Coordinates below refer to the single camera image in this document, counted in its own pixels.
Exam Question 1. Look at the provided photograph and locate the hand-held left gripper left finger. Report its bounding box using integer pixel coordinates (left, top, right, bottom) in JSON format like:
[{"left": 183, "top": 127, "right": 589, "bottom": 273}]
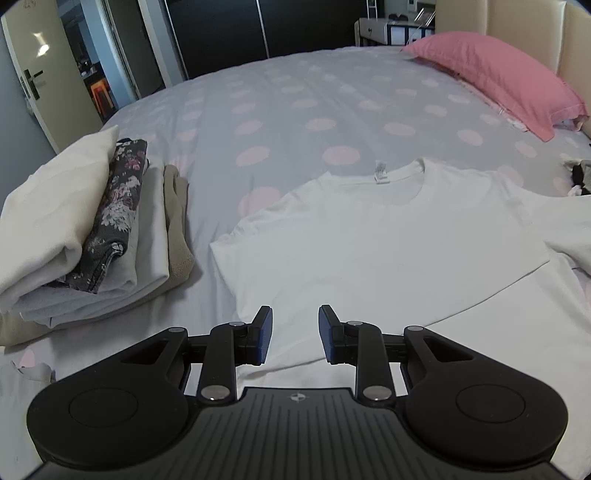
[{"left": 121, "top": 305, "right": 274, "bottom": 407}]

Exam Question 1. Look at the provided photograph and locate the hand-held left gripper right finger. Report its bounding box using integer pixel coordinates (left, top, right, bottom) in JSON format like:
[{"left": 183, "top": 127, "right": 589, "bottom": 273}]
[{"left": 318, "top": 304, "right": 472, "bottom": 407}]

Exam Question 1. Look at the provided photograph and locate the white t-shirt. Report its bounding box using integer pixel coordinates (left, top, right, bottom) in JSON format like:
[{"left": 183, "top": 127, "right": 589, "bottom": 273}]
[{"left": 210, "top": 157, "right": 591, "bottom": 402}]

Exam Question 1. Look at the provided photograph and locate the white sweatshirt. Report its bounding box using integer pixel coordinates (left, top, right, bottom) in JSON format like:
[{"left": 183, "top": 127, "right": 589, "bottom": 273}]
[{"left": 0, "top": 124, "right": 121, "bottom": 301}]

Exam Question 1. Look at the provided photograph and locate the stack of folded clothes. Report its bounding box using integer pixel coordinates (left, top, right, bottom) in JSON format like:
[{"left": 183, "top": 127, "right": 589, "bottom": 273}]
[{"left": 0, "top": 164, "right": 197, "bottom": 347}]

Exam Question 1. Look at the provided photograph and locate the white folded garment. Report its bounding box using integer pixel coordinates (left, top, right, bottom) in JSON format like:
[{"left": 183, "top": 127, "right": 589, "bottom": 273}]
[{"left": 46, "top": 164, "right": 171, "bottom": 329}]

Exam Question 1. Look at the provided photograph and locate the pale blue folded garment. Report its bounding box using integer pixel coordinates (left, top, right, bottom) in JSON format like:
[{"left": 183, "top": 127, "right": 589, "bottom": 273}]
[{"left": 16, "top": 217, "right": 141, "bottom": 324}]

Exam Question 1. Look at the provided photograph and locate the dark floral garment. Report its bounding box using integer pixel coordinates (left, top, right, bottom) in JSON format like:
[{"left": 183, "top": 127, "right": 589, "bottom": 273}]
[{"left": 60, "top": 138, "right": 151, "bottom": 294}]

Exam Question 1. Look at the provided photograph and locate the bed with polka dot sheet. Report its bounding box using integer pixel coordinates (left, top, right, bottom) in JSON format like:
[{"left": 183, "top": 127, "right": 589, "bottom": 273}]
[{"left": 0, "top": 46, "right": 591, "bottom": 462}]

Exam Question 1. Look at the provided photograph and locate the orange stool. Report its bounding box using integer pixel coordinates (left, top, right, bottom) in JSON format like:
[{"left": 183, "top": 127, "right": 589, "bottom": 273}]
[{"left": 90, "top": 78, "right": 116, "bottom": 116}]

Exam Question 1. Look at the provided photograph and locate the black wardrobe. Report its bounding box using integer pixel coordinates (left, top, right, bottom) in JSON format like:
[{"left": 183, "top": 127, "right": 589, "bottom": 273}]
[{"left": 164, "top": 0, "right": 370, "bottom": 80}]

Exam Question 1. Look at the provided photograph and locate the small grey cloth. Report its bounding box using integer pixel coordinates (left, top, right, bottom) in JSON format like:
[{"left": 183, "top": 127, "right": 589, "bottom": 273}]
[{"left": 561, "top": 159, "right": 591, "bottom": 185}]

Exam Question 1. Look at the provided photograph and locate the white nightstand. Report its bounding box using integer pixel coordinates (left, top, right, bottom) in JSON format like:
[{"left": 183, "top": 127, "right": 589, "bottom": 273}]
[{"left": 355, "top": 16, "right": 437, "bottom": 47}]

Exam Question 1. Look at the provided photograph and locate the pink pillow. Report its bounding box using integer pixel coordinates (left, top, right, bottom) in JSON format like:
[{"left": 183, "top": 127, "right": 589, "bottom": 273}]
[{"left": 401, "top": 31, "right": 589, "bottom": 141}]

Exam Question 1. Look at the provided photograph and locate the cream door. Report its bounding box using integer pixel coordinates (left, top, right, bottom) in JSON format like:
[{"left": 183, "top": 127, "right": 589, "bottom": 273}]
[{"left": 1, "top": 0, "right": 105, "bottom": 155}]

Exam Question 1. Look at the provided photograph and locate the pale printed pillow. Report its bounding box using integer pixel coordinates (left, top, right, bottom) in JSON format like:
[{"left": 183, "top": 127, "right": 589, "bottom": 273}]
[{"left": 489, "top": 104, "right": 591, "bottom": 137}]

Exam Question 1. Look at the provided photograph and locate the cream padded headboard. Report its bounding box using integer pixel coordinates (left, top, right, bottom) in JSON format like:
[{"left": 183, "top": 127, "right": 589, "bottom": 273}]
[{"left": 435, "top": 0, "right": 591, "bottom": 139}]

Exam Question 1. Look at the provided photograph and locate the black door handle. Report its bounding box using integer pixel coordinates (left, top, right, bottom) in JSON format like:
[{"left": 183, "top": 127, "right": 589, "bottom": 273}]
[{"left": 21, "top": 68, "right": 46, "bottom": 100}]

